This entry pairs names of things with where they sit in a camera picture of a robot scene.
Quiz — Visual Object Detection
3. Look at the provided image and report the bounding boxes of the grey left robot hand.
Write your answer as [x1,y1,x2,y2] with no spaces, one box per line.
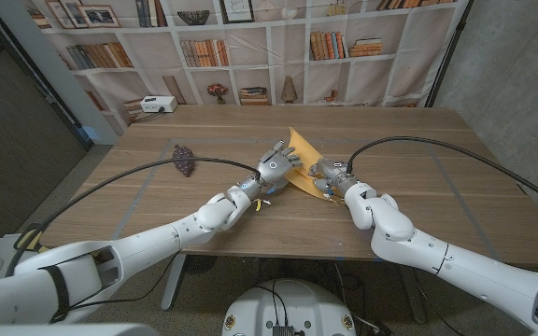
[239,140,304,198]

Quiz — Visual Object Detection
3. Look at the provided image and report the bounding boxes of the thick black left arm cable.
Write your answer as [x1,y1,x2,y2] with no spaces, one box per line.
[5,157,262,277]

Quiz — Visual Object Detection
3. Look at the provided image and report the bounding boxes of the printed bookshelf backdrop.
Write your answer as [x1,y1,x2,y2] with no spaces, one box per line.
[20,0,474,137]

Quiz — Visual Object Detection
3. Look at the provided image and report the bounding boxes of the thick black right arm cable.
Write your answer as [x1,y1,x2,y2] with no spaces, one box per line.
[346,135,538,214]

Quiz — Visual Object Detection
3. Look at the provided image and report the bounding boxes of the black power cord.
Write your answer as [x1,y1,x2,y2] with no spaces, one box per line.
[133,107,165,123]

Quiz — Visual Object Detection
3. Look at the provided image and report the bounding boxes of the yellow black padded object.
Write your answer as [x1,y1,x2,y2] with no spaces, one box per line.
[13,223,47,252]

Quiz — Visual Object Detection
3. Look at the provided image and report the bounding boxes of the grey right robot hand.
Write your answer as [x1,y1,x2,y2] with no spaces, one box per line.
[307,157,359,196]

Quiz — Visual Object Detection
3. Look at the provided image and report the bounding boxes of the grey metal table leg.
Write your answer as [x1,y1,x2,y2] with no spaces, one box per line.
[161,254,189,312]
[400,266,429,323]

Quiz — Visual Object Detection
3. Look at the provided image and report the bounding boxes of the white power strip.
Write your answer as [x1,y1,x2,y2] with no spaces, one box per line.
[139,95,178,114]

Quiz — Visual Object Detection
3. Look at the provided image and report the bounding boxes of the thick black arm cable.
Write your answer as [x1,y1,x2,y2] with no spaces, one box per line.
[346,135,538,214]
[5,157,262,277]

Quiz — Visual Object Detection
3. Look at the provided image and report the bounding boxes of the black backdrop stand pole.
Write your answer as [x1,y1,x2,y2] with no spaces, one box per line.
[425,0,475,107]

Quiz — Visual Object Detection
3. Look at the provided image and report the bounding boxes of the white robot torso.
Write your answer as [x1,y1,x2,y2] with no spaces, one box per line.
[221,278,358,336]

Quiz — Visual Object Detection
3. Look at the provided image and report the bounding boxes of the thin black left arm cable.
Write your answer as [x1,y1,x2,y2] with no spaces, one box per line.
[69,250,181,310]

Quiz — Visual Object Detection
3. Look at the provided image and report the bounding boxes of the yellow-brown paper sheet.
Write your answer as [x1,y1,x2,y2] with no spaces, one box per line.
[285,126,340,201]

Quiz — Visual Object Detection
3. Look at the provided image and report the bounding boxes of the purple toy grape bunch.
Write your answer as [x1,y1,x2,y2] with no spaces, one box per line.
[172,144,196,177]

